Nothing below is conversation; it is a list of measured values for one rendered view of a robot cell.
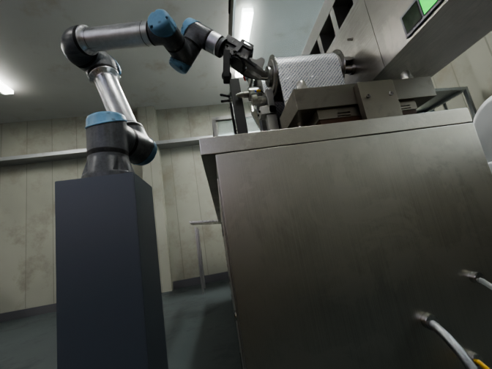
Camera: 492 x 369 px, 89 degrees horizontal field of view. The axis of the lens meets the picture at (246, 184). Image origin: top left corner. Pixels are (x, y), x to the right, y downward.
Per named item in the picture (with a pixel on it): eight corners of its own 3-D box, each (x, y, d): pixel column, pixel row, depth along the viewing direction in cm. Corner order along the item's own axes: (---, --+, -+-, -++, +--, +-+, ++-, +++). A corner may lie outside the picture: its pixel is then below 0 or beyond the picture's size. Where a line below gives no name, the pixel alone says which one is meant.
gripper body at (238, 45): (255, 45, 91) (227, 29, 91) (244, 62, 89) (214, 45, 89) (253, 60, 98) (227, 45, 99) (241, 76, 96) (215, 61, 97)
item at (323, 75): (287, 116, 85) (277, 69, 89) (351, 110, 88) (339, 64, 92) (287, 116, 85) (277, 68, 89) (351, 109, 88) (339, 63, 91)
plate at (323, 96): (282, 135, 79) (279, 117, 81) (397, 121, 84) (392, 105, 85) (297, 110, 64) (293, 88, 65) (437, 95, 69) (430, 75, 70)
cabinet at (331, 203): (231, 299, 282) (220, 222, 298) (286, 288, 290) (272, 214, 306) (290, 712, 36) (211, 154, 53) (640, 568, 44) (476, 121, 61)
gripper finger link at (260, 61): (274, 61, 90) (252, 50, 91) (266, 73, 89) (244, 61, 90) (274, 67, 93) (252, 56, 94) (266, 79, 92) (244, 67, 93)
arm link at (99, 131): (75, 152, 74) (75, 110, 77) (110, 163, 87) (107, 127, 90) (110, 143, 72) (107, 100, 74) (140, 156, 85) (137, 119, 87)
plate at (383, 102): (363, 124, 65) (353, 86, 67) (398, 120, 66) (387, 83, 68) (368, 120, 62) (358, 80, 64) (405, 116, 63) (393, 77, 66)
